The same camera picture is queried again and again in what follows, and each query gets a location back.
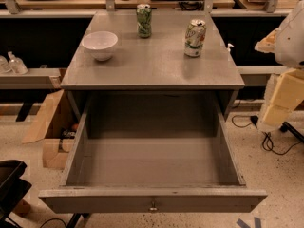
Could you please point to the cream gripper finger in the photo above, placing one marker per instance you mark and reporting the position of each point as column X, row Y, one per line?
column 283, row 94
column 268, row 43

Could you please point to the white green 7up can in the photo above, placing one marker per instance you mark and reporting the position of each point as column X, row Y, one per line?
column 194, row 37

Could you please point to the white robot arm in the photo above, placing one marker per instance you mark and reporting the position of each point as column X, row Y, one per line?
column 289, row 49

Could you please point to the dark green soda can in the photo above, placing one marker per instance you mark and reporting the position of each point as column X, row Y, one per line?
column 144, row 15

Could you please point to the open grey top drawer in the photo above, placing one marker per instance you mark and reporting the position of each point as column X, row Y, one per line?
column 131, row 149

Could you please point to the metal drawer knob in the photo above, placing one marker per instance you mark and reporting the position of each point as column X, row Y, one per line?
column 153, row 207

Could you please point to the small white pump bottle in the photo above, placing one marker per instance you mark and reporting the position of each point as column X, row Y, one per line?
column 230, row 47

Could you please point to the grey cabinet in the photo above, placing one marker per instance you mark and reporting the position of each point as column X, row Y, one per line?
column 157, row 62

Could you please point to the white ceramic bowl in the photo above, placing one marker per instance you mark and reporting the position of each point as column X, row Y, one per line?
column 101, row 45

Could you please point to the cardboard box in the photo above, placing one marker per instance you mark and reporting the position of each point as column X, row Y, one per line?
column 54, row 116

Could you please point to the clear plastic bottle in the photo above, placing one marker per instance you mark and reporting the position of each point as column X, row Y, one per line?
column 16, row 64

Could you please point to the black chair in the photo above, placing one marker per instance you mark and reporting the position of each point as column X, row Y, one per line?
column 12, row 189

